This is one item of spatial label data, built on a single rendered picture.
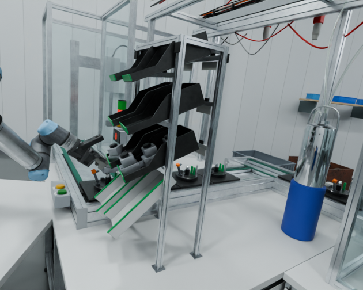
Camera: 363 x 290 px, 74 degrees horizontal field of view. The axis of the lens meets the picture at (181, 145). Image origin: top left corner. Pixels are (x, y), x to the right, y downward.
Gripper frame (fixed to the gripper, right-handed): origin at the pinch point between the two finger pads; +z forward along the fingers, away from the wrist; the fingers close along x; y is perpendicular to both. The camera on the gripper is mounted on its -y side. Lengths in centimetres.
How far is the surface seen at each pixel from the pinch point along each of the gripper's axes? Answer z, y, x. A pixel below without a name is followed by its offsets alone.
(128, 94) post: -8.6, -36.2, -17.4
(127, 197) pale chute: -1.6, 4.4, 36.5
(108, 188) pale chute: -2.4, 7.9, 21.0
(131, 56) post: -21, -54, -18
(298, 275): 55, -9, 79
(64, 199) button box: -8.0, 25.8, 2.0
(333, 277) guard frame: 59, -16, 88
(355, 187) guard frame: 39, -44, 87
